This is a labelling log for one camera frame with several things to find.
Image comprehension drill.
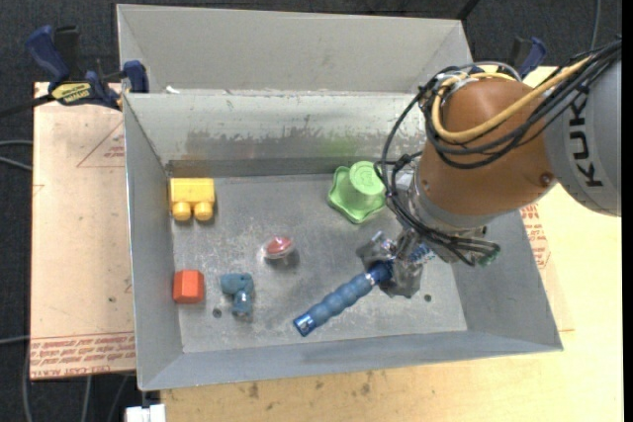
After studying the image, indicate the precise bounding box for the red and clear spinning top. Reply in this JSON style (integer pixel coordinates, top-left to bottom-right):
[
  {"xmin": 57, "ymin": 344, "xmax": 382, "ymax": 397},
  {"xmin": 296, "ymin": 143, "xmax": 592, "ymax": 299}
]
[{"xmin": 260, "ymin": 235, "xmax": 299, "ymax": 264}]

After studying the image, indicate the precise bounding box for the yellow toy building block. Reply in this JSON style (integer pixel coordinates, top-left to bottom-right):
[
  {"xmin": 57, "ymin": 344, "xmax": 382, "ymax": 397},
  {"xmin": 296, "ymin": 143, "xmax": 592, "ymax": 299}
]
[{"xmin": 168, "ymin": 177, "xmax": 218, "ymax": 222}]

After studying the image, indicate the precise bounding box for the brown cardboard board red print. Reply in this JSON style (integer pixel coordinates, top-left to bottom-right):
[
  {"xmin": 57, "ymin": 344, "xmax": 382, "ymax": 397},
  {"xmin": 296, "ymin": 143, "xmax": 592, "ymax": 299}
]
[{"xmin": 29, "ymin": 81, "xmax": 578, "ymax": 381}]

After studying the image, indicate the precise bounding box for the grey metal bin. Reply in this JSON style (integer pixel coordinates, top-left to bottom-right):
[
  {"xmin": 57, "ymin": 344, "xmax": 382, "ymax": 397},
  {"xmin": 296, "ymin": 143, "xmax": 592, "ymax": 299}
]
[{"xmin": 116, "ymin": 3, "xmax": 565, "ymax": 392}]

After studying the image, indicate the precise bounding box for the blue ribbed tool handle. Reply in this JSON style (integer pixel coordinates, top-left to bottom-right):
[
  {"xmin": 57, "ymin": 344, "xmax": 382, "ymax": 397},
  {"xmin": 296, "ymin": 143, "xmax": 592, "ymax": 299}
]
[{"xmin": 293, "ymin": 260, "xmax": 395, "ymax": 339}]

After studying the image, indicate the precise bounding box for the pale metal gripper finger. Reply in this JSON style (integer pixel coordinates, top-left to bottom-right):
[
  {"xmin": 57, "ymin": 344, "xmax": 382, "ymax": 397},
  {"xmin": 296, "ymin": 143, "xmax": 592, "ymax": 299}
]
[
  {"xmin": 382, "ymin": 262, "xmax": 425, "ymax": 300},
  {"xmin": 355, "ymin": 230, "xmax": 398, "ymax": 266}
]

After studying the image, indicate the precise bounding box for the green plastic cup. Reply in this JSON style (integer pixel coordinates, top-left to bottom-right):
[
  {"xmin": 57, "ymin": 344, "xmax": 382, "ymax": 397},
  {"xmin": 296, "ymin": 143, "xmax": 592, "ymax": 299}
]
[{"xmin": 326, "ymin": 160, "xmax": 389, "ymax": 225}]

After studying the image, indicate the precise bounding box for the orange-red block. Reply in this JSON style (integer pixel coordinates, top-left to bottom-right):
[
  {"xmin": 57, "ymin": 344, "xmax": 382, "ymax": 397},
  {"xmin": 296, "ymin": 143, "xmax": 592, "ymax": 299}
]
[{"xmin": 171, "ymin": 269, "xmax": 207, "ymax": 305}]

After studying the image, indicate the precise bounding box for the blue-grey toy piece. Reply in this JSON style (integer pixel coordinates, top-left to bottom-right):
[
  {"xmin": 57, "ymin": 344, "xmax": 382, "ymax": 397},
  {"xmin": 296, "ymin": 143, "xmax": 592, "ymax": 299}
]
[{"xmin": 220, "ymin": 272, "xmax": 257, "ymax": 319}]

